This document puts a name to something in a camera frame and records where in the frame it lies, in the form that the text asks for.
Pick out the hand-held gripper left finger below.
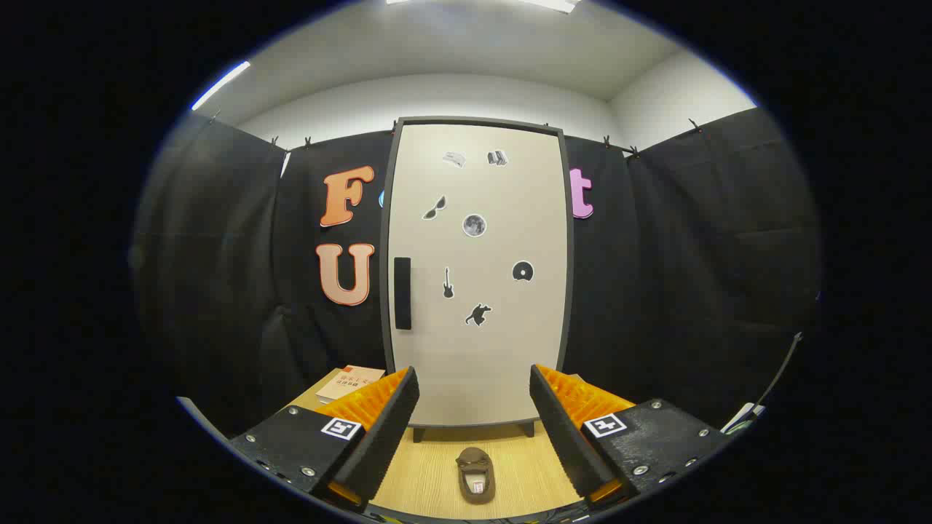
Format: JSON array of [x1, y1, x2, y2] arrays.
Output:
[[229, 366, 421, 510]]

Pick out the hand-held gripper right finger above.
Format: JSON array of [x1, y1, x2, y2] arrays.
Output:
[[529, 364, 731, 510]]

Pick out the brown fuzzy shoe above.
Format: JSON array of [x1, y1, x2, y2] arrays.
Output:
[[456, 448, 497, 504]]

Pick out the black door handle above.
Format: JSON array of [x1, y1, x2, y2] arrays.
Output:
[[394, 257, 413, 330]]

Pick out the dark grey shoe cabinet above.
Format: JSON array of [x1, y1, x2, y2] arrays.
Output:
[[379, 116, 574, 443]]

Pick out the white flat object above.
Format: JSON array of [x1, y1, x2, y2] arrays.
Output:
[[721, 402, 765, 435]]

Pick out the thin black rod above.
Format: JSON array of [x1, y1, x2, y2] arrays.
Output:
[[754, 333, 803, 412]]

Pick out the black backdrop cloth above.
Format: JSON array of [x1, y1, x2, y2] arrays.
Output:
[[131, 107, 824, 437]]

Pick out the ceiling light strip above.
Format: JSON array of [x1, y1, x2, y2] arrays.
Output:
[[191, 61, 251, 111]]

